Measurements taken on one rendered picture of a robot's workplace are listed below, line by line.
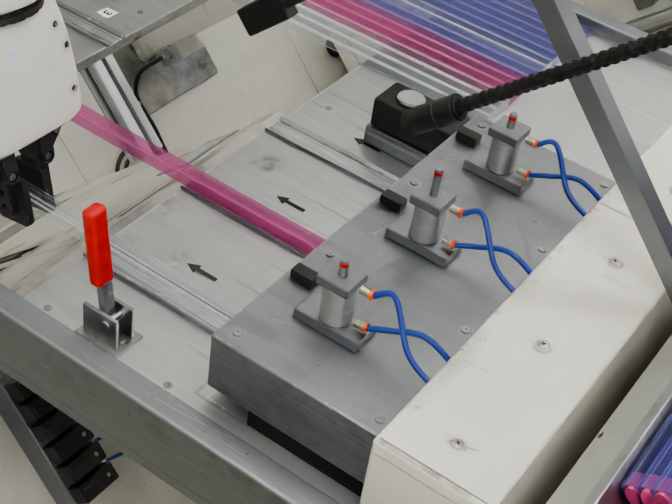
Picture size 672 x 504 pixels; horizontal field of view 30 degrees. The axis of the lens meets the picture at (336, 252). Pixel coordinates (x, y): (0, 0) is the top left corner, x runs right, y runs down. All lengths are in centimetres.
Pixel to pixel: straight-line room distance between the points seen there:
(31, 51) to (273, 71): 162
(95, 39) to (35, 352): 39
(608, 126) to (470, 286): 15
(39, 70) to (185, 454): 29
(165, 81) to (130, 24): 111
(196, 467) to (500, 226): 28
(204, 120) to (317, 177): 133
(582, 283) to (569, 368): 8
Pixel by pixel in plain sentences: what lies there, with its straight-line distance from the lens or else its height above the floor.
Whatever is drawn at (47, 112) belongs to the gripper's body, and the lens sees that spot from 93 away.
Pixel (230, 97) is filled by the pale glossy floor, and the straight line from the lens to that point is 241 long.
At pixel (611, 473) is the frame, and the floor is 139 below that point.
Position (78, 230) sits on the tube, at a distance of 94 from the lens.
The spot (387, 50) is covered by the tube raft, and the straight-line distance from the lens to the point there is 118.
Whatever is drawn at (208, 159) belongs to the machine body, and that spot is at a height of 62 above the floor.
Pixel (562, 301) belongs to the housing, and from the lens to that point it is 84.
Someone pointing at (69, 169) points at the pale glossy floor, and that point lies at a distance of 216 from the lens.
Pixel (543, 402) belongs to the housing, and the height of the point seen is 131.
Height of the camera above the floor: 178
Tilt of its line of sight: 45 degrees down
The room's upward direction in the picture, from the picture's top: 76 degrees clockwise
